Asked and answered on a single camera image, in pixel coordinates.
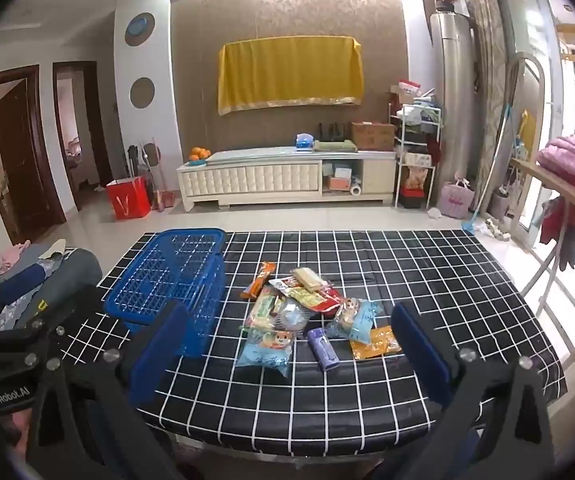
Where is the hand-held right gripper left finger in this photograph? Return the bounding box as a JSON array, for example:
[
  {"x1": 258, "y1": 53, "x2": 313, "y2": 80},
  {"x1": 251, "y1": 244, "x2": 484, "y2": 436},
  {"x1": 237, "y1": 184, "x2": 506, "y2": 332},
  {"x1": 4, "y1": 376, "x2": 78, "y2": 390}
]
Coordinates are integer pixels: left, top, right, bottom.
[{"x1": 28, "y1": 300, "x2": 191, "y2": 480}]

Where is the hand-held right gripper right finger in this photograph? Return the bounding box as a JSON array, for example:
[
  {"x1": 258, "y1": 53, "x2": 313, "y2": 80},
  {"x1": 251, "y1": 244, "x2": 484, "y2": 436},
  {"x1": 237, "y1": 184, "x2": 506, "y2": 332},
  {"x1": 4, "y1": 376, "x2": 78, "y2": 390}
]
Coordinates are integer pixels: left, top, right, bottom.
[{"x1": 382, "y1": 302, "x2": 555, "y2": 480}]

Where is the orange yellow snack packet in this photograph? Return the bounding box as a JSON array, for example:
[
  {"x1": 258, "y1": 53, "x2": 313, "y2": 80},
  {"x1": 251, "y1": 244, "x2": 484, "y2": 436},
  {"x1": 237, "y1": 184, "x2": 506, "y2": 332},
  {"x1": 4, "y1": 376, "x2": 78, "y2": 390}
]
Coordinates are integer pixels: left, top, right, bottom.
[{"x1": 350, "y1": 325, "x2": 402, "y2": 361}]

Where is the blue plastic basket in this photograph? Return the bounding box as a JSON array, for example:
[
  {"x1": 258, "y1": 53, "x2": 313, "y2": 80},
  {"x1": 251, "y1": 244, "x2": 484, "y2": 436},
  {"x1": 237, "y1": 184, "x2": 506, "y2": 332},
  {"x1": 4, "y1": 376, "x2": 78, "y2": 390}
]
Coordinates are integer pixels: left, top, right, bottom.
[{"x1": 104, "y1": 228, "x2": 227, "y2": 358}]

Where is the light blue snack packet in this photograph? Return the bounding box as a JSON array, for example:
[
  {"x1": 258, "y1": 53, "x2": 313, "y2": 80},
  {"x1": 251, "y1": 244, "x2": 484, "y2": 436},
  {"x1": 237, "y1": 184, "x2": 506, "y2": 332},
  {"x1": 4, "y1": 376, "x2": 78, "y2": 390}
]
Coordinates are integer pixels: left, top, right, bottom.
[
  {"x1": 235, "y1": 327, "x2": 295, "y2": 378},
  {"x1": 325, "y1": 297, "x2": 384, "y2": 346}
]

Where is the red snack packet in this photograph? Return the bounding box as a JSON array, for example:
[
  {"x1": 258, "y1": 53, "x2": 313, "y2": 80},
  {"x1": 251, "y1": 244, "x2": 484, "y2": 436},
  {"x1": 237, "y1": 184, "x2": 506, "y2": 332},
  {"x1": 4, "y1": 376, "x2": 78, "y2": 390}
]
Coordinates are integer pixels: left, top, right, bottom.
[{"x1": 295, "y1": 285, "x2": 345, "y2": 316}]

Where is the orange snack bar packet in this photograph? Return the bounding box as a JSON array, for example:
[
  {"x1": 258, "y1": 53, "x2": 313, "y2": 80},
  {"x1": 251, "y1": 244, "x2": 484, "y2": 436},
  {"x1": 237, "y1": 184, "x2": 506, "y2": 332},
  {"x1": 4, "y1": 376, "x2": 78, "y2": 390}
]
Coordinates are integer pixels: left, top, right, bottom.
[{"x1": 241, "y1": 261, "x2": 277, "y2": 301}]

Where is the clear cracker packet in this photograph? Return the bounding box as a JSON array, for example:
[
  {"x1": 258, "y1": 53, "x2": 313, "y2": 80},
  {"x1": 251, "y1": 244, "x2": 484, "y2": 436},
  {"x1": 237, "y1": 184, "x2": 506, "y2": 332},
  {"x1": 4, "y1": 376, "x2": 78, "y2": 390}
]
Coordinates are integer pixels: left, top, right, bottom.
[{"x1": 291, "y1": 267, "x2": 329, "y2": 293}]

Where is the grey sofa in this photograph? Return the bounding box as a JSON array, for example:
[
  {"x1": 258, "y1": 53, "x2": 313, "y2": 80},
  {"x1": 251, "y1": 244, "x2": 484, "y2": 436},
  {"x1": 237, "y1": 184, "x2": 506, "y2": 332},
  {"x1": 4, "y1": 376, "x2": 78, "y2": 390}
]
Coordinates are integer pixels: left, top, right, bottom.
[{"x1": 0, "y1": 240, "x2": 103, "y2": 331}]

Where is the pink cloth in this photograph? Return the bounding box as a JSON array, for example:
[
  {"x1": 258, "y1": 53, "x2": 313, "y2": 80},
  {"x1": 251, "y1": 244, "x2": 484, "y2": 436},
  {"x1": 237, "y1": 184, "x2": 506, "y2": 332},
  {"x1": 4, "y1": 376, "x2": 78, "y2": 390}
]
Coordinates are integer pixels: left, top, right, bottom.
[{"x1": 0, "y1": 240, "x2": 32, "y2": 273}]

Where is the black chequered tablecloth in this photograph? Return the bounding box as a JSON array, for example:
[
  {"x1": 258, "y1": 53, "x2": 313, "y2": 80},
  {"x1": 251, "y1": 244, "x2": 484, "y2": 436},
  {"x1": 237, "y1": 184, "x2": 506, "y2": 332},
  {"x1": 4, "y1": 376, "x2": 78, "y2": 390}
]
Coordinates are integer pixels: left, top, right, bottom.
[{"x1": 60, "y1": 230, "x2": 568, "y2": 458}]

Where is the small purple packet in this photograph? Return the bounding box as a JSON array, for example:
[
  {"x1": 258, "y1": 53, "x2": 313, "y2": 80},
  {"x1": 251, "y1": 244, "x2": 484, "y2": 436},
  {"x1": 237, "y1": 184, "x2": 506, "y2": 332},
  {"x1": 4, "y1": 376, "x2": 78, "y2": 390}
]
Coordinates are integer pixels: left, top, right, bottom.
[{"x1": 306, "y1": 327, "x2": 335, "y2": 372}]

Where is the green snack packet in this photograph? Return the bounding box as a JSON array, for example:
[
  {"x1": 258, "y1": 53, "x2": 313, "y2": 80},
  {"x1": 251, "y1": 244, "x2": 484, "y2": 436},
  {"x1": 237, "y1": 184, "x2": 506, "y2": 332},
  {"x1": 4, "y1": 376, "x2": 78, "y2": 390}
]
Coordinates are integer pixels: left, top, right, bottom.
[{"x1": 245, "y1": 287, "x2": 283, "y2": 328}]

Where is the red paper bag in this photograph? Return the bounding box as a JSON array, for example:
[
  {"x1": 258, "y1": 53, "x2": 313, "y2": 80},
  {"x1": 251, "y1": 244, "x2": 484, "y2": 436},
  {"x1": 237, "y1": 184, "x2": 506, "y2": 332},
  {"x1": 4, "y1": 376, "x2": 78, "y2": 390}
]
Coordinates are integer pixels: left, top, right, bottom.
[{"x1": 106, "y1": 176, "x2": 152, "y2": 221}]

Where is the clear snack packet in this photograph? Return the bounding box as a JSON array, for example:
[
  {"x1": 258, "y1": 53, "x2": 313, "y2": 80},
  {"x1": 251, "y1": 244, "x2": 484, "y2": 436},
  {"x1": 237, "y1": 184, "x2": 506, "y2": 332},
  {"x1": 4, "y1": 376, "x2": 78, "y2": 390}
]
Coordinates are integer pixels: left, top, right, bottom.
[{"x1": 268, "y1": 297, "x2": 313, "y2": 333}]

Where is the white red printed packet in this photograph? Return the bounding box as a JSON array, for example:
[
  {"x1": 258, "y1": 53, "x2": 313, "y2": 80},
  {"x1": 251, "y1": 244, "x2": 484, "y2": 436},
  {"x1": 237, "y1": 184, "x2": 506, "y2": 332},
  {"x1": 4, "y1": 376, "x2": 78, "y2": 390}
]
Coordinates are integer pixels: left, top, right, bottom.
[{"x1": 270, "y1": 277, "x2": 308, "y2": 295}]

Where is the pink bag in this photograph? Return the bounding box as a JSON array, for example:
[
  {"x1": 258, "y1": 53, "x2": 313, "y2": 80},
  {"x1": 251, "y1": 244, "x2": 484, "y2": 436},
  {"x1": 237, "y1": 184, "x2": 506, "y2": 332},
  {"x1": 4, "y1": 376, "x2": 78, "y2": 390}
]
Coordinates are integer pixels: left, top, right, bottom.
[{"x1": 440, "y1": 177, "x2": 477, "y2": 220}]

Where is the brown wooden door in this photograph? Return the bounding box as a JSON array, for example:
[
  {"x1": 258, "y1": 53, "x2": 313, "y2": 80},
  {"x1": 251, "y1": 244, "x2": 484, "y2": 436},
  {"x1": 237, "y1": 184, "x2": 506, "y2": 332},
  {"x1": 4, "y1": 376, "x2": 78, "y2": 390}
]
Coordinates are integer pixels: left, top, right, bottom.
[{"x1": 0, "y1": 70, "x2": 66, "y2": 246}]

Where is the white TV cabinet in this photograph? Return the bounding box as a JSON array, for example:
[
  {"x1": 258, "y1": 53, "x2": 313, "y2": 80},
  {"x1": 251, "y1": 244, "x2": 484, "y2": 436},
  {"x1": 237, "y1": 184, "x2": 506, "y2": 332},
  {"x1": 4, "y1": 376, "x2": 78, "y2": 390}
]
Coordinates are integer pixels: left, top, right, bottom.
[{"x1": 176, "y1": 146, "x2": 398, "y2": 213}]

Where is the red hanging garment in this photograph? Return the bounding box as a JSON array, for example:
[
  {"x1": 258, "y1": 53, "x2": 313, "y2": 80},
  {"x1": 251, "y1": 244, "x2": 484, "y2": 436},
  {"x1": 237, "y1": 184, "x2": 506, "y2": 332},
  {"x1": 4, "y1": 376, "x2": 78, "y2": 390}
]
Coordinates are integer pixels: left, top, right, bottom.
[{"x1": 540, "y1": 195, "x2": 575, "y2": 271}]

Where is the wooden drying rack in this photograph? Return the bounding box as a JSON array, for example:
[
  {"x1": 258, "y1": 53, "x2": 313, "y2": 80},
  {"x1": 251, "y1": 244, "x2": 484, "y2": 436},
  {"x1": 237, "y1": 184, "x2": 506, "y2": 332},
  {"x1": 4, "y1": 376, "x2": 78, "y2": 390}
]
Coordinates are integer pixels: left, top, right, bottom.
[{"x1": 510, "y1": 157, "x2": 575, "y2": 376}]

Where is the cardboard box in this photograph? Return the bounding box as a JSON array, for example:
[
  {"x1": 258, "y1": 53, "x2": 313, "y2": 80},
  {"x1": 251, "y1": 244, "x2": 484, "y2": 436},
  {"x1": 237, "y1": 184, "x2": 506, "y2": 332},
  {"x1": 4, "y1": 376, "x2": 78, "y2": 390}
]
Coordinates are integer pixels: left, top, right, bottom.
[{"x1": 351, "y1": 121, "x2": 397, "y2": 152}]

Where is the green folded cloth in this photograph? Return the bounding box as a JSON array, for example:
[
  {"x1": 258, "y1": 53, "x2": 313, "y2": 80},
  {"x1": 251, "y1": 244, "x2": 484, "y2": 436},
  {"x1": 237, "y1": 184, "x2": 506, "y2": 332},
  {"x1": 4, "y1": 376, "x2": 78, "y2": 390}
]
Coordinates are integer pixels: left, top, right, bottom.
[{"x1": 313, "y1": 139, "x2": 359, "y2": 153}]

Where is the black router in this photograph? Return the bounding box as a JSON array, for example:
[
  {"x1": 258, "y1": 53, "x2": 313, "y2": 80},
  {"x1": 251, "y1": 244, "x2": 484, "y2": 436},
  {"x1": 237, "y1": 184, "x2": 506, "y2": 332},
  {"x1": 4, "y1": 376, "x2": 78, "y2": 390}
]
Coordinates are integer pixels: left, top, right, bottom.
[{"x1": 317, "y1": 122, "x2": 348, "y2": 142}]

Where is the standing air conditioner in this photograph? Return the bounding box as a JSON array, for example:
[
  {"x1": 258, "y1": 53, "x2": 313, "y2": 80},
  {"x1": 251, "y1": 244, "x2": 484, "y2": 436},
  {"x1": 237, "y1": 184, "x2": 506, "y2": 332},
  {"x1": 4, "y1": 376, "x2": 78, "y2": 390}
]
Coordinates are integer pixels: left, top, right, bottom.
[{"x1": 428, "y1": 10, "x2": 478, "y2": 211}]

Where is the pink quilt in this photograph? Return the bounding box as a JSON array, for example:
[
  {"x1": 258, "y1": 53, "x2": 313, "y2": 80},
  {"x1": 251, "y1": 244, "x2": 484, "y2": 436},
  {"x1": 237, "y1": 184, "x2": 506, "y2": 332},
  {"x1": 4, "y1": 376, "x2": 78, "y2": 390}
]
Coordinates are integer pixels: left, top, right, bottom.
[{"x1": 537, "y1": 134, "x2": 575, "y2": 186}]

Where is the patterned curtain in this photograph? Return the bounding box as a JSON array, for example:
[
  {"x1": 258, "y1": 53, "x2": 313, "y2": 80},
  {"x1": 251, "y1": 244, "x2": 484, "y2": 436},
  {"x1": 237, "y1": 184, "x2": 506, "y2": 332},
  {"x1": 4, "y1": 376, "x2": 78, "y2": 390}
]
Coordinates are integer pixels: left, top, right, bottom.
[{"x1": 457, "y1": 0, "x2": 511, "y2": 211}]

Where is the yellow cloth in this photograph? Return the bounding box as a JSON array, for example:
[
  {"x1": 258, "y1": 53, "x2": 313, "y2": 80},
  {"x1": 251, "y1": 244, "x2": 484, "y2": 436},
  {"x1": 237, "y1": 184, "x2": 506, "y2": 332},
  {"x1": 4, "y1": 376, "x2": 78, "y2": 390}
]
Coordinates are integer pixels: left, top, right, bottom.
[{"x1": 218, "y1": 35, "x2": 364, "y2": 117}]

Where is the brown door frame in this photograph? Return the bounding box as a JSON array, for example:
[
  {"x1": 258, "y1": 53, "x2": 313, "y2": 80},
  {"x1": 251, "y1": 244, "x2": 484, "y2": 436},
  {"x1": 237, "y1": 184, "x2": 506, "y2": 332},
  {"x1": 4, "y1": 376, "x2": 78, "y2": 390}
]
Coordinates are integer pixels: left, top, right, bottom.
[{"x1": 52, "y1": 61, "x2": 113, "y2": 211}]

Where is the white wire rack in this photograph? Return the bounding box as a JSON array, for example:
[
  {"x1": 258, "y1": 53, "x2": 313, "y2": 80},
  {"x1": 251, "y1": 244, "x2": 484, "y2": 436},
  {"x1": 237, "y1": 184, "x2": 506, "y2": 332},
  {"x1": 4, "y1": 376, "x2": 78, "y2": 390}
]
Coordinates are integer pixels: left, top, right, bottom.
[{"x1": 390, "y1": 102, "x2": 443, "y2": 209}]

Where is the round brown wall plate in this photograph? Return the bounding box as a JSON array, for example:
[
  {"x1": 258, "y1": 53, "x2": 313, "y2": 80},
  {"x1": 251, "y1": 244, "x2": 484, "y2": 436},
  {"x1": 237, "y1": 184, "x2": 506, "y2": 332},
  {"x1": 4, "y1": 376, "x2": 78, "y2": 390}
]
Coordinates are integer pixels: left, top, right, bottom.
[{"x1": 130, "y1": 77, "x2": 156, "y2": 109}]

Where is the round wall plate blue centre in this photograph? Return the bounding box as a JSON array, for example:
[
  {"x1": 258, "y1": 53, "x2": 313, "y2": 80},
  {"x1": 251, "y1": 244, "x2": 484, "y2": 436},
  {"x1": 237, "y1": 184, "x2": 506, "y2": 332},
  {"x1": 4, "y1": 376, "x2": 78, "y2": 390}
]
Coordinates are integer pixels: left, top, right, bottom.
[{"x1": 125, "y1": 11, "x2": 156, "y2": 47}]

